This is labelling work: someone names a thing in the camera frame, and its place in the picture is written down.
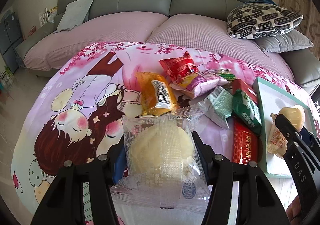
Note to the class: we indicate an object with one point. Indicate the teal shallow cardboard tray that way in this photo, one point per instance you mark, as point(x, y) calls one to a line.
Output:
point(271, 100)

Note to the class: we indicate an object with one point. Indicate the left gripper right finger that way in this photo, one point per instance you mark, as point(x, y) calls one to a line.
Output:
point(241, 194)

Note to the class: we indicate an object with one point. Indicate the pale green barcode snack pack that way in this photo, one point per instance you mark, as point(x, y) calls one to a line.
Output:
point(220, 108)

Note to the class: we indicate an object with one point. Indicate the pink snack bag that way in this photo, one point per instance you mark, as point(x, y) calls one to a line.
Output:
point(197, 84)

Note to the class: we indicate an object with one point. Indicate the pink checked sofa cover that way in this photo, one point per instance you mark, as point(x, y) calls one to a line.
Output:
point(45, 50)

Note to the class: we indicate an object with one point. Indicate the black white patterned pillow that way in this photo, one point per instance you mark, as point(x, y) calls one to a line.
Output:
point(254, 20)

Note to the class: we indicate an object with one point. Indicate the red foil snack pack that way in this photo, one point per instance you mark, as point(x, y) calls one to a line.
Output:
point(179, 67)

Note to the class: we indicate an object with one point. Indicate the patterned beige curtain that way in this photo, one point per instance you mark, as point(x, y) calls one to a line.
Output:
point(310, 22)

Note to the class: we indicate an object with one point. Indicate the clear yellow pastry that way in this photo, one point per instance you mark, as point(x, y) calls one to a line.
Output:
point(164, 166)

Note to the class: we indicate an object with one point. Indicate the dark red snack box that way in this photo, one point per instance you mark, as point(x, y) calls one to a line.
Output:
point(239, 84)

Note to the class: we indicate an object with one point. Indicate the beige barcode snack pack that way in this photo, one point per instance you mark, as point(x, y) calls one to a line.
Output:
point(276, 143)

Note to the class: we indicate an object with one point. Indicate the pink cartoon print blanket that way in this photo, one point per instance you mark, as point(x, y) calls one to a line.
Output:
point(77, 115)

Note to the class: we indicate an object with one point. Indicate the small green cream packet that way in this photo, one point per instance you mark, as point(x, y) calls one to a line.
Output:
point(226, 74)

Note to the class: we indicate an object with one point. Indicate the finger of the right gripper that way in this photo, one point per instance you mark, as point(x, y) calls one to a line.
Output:
point(300, 209)
point(311, 141)

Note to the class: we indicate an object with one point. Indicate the orange yellow snack pack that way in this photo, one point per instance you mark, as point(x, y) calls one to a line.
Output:
point(157, 96)

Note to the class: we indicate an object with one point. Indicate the pale grey cushion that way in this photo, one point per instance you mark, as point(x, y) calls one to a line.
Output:
point(74, 15)

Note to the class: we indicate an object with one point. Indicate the red gold patterned snack pack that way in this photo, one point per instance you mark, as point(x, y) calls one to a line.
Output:
point(245, 146)

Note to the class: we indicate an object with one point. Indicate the green white biscuit pack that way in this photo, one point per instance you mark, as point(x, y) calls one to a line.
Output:
point(245, 108)

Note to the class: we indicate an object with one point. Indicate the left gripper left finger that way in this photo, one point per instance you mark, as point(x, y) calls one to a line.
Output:
point(63, 203)

